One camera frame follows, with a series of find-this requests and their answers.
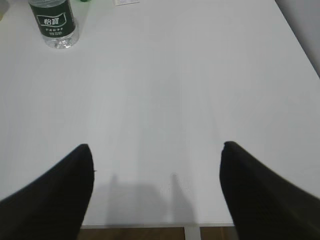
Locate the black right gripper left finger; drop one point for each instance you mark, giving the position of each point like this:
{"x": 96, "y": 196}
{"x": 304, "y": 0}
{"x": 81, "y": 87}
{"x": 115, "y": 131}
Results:
{"x": 53, "y": 206}

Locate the white paper card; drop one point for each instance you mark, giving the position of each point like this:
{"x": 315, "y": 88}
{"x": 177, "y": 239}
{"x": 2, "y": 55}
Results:
{"x": 125, "y": 2}

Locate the clear water bottle green label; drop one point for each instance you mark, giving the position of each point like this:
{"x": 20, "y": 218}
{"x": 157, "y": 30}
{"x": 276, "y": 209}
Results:
{"x": 56, "y": 22}

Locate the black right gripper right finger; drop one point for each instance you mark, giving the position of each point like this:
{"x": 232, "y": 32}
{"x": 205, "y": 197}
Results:
{"x": 262, "y": 204}

